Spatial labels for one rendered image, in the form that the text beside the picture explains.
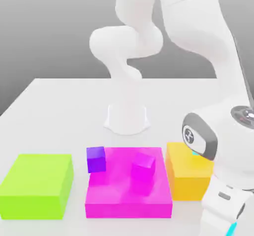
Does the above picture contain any large orange box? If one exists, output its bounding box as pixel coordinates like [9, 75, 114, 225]
[165, 141, 215, 202]

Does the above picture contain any small purple cube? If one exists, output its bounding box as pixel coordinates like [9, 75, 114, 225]
[86, 146, 107, 174]

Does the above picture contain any small magenta cube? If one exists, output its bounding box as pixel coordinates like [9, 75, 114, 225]
[129, 152, 156, 197]

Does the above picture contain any large magenta box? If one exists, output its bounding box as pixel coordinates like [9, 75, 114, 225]
[84, 147, 173, 219]

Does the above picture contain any large lime green box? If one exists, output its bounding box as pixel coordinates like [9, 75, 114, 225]
[0, 153, 74, 221]

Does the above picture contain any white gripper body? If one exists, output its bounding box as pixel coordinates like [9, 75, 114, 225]
[202, 199, 247, 225]

